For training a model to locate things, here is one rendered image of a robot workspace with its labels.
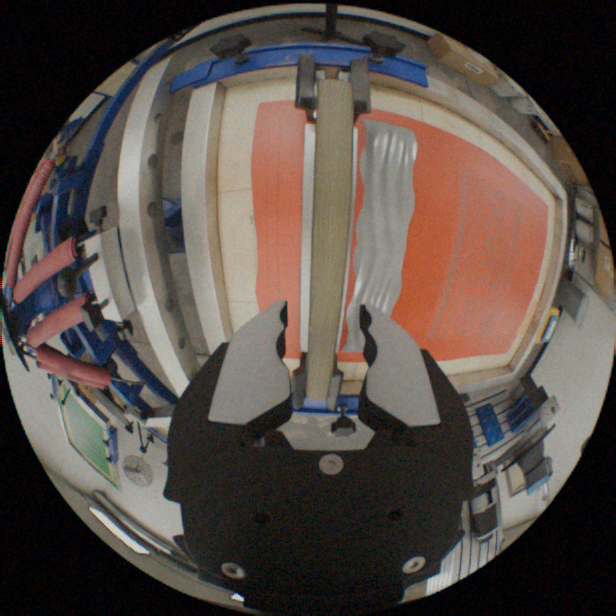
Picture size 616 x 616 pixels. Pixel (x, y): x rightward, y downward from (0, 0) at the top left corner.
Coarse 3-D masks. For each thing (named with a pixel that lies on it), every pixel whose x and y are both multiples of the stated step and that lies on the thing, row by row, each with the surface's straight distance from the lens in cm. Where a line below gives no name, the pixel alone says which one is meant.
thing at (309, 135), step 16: (304, 144) 24; (304, 160) 24; (304, 176) 23; (304, 192) 23; (352, 192) 23; (304, 208) 23; (352, 208) 23; (304, 224) 23; (352, 224) 24; (304, 240) 24; (304, 256) 24; (304, 272) 25; (304, 288) 26; (304, 304) 27; (304, 320) 28; (304, 336) 29; (336, 352) 31
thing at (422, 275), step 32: (288, 256) 29; (352, 256) 29; (416, 256) 31; (256, 288) 31; (288, 288) 30; (352, 288) 30; (416, 288) 33; (288, 320) 33; (416, 320) 36; (512, 320) 56; (288, 352) 37; (352, 352) 37; (448, 352) 46; (480, 352) 53
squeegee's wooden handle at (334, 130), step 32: (320, 96) 19; (352, 96) 20; (320, 128) 18; (352, 128) 18; (320, 160) 17; (352, 160) 18; (320, 192) 17; (320, 224) 17; (320, 256) 17; (320, 288) 18; (320, 320) 20; (320, 352) 22; (320, 384) 26
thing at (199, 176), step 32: (192, 96) 34; (224, 96) 35; (448, 96) 35; (192, 128) 31; (192, 160) 29; (192, 192) 28; (192, 224) 28; (192, 256) 29; (224, 288) 33; (544, 288) 64; (224, 320) 33; (544, 320) 67; (352, 384) 42; (480, 384) 58
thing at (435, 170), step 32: (256, 128) 30; (288, 128) 29; (416, 128) 32; (256, 160) 29; (288, 160) 28; (416, 160) 31; (448, 160) 34; (480, 160) 39; (256, 192) 28; (288, 192) 27; (416, 192) 30; (448, 192) 33; (512, 192) 45; (256, 224) 29; (288, 224) 28; (416, 224) 30; (448, 224) 33; (544, 224) 58; (448, 256) 34
